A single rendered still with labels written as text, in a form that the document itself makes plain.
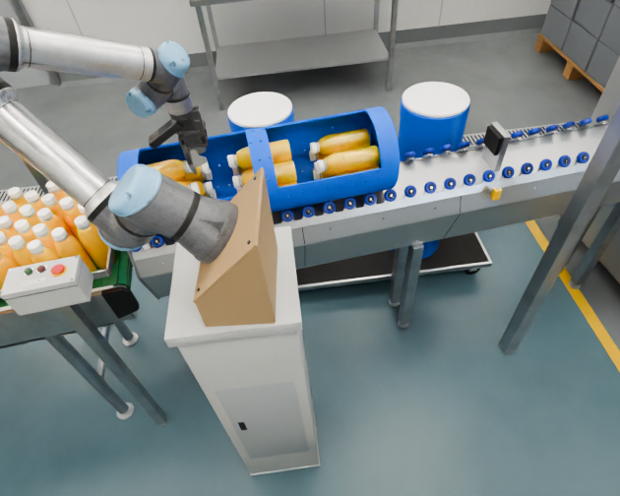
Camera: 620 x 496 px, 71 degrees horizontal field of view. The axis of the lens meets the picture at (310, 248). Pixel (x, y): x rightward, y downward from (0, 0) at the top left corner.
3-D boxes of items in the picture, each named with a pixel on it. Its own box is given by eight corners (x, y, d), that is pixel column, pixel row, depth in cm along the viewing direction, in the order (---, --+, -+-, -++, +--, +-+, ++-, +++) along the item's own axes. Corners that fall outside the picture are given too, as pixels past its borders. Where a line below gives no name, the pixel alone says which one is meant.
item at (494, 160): (499, 170, 167) (511, 136, 155) (489, 172, 166) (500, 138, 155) (487, 155, 173) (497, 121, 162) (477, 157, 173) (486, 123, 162)
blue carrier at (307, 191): (396, 205, 155) (404, 136, 134) (146, 254, 147) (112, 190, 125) (371, 156, 174) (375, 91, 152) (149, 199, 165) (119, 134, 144)
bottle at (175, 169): (137, 185, 146) (192, 173, 147) (133, 194, 140) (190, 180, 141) (129, 165, 142) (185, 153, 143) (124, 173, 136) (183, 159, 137)
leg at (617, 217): (582, 288, 239) (639, 203, 192) (572, 290, 238) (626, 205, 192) (576, 279, 243) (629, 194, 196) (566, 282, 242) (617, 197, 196)
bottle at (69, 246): (80, 284, 146) (51, 247, 132) (73, 272, 150) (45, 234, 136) (100, 274, 148) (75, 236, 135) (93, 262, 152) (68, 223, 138)
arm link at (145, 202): (183, 228, 88) (117, 196, 81) (158, 247, 98) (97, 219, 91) (200, 181, 94) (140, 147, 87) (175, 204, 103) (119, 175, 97)
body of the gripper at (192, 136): (209, 149, 134) (199, 113, 125) (181, 154, 134) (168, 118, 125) (208, 135, 139) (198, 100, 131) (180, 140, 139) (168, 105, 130)
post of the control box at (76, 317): (167, 424, 204) (63, 299, 130) (158, 426, 203) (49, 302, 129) (167, 415, 206) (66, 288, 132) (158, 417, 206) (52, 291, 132)
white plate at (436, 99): (475, 87, 188) (474, 89, 189) (411, 77, 197) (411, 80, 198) (463, 120, 172) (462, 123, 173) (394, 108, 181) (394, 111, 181)
